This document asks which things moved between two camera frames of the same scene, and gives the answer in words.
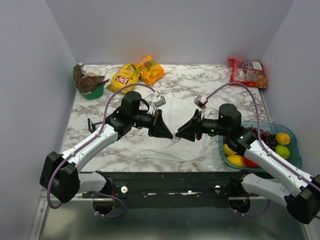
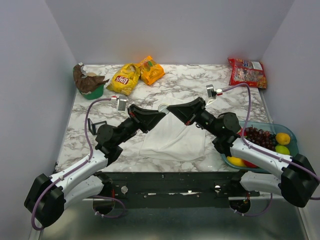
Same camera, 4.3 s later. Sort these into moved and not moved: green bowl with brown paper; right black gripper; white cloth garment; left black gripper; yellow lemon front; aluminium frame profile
Moved: left black gripper; right black gripper
Not moved: aluminium frame profile; yellow lemon front; white cloth garment; green bowl with brown paper
